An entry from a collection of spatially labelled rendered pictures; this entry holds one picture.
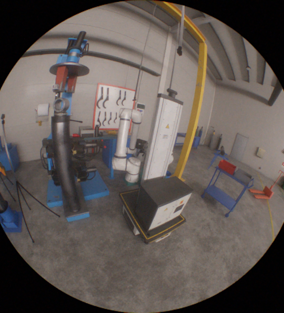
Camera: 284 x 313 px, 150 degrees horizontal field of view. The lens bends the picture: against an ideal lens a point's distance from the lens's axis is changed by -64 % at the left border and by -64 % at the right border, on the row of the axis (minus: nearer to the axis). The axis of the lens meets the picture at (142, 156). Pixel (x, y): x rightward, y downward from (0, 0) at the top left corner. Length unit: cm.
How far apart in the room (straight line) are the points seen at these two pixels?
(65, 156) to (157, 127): 101
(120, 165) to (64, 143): 68
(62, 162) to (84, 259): 121
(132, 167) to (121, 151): 23
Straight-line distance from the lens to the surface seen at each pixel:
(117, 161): 127
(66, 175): 135
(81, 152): 165
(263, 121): 1100
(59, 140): 118
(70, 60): 169
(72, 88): 177
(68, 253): 170
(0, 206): 209
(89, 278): 158
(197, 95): 279
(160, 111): 110
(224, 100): 1135
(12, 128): 419
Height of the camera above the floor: 155
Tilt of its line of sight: 22 degrees down
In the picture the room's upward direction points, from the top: 10 degrees clockwise
